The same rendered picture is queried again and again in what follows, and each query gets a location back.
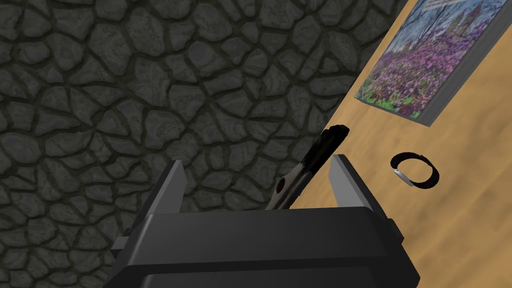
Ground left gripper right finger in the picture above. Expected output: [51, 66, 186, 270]
[328, 153, 378, 214]

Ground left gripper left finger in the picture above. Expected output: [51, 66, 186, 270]
[136, 159, 188, 226]

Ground black and grey knife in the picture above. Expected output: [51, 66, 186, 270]
[264, 124, 351, 211]

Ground light wooden table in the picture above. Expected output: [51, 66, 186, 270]
[288, 0, 512, 288]

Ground book with purple flower cover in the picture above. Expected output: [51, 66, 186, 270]
[353, 0, 512, 128]

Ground black ring band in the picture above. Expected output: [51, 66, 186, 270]
[389, 151, 441, 190]

